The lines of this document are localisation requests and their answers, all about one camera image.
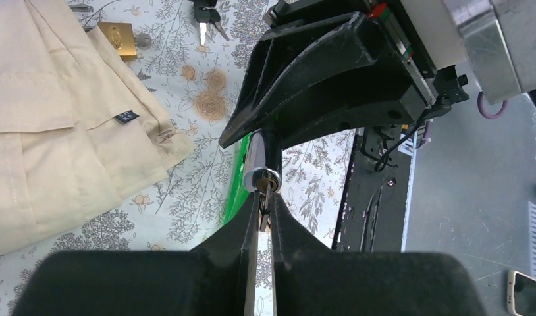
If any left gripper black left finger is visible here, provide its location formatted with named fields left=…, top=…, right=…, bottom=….
left=13, top=192, right=260, bottom=315

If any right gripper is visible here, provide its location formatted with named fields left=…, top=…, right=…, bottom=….
left=219, top=1, right=468, bottom=148

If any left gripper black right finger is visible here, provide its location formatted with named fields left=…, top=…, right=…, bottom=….
left=270, top=194, right=486, bottom=315

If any green cable lock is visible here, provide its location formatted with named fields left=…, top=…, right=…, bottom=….
left=223, top=128, right=282, bottom=224

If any black-headed key bunch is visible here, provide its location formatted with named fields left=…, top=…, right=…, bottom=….
left=192, top=0, right=230, bottom=47

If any key in padlock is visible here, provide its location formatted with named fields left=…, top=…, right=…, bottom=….
left=134, top=32, right=153, bottom=49

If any floral table mat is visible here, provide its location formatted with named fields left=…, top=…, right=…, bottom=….
left=0, top=1, right=354, bottom=315

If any folded beige cloth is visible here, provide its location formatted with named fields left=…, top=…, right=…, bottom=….
left=0, top=1, right=195, bottom=255

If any smartphone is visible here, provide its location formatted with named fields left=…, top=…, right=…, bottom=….
left=506, top=270, right=536, bottom=316

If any brass padlock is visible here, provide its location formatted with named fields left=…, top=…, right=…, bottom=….
left=84, top=22, right=137, bottom=62

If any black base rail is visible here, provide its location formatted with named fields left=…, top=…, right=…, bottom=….
left=331, top=125, right=412, bottom=252

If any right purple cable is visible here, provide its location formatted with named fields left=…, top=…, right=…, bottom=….
left=476, top=90, right=509, bottom=120

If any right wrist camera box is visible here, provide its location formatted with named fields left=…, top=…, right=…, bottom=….
left=401, top=0, right=536, bottom=105

